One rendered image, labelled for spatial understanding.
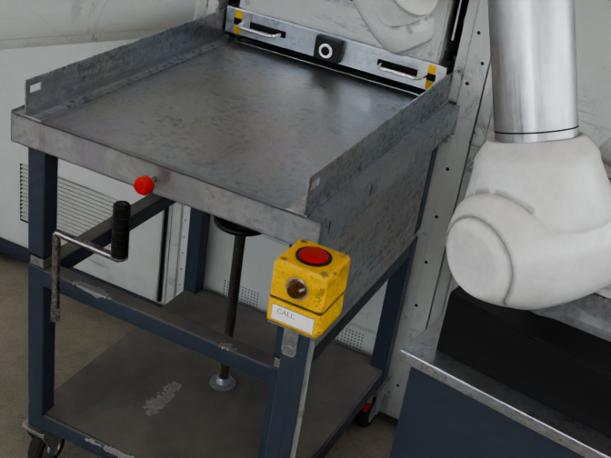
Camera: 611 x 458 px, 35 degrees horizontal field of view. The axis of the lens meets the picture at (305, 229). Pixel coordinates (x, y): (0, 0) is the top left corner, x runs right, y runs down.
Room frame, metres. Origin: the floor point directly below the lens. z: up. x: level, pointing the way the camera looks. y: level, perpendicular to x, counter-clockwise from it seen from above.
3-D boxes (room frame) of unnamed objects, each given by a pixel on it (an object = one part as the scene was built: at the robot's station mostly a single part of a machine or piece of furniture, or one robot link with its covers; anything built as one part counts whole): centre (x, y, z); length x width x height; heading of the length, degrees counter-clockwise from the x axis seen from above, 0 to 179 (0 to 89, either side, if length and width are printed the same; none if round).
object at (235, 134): (1.75, 0.13, 0.82); 0.68 x 0.62 x 0.06; 158
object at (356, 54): (2.08, 0.00, 0.89); 0.54 x 0.05 x 0.06; 67
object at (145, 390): (1.75, 0.13, 0.46); 0.64 x 0.58 x 0.66; 158
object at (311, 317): (1.11, -0.02, 0.85); 0.08 x 0.08 x 0.10; 68
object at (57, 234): (1.46, 0.38, 0.61); 0.17 x 0.03 x 0.30; 66
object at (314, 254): (1.11, -0.02, 0.90); 0.04 x 0.04 x 0.02
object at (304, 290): (1.07, 0.00, 0.87); 0.03 x 0.01 x 0.03; 68
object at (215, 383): (1.75, 0.13, 0.18); 0.06 x 0.06 x 0.02
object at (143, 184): (1.41, 0.27, 0.82); 0.04 x 0.03 x 0.03; 158
